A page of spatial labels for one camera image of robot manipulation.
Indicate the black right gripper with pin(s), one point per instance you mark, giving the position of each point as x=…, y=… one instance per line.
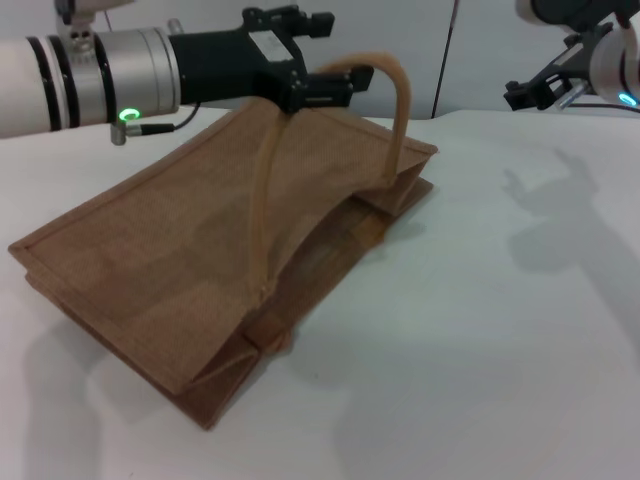
x=570, y=62

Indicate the brown jute handbag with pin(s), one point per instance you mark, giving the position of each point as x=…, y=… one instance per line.
x=175, y=240

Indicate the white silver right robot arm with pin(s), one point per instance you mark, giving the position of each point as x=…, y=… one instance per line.
x=620, y=60

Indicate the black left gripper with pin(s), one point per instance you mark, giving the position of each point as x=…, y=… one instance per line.
x=225, y=65

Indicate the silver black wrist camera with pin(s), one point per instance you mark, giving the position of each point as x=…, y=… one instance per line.
x=85, y=4
x=550, y=10

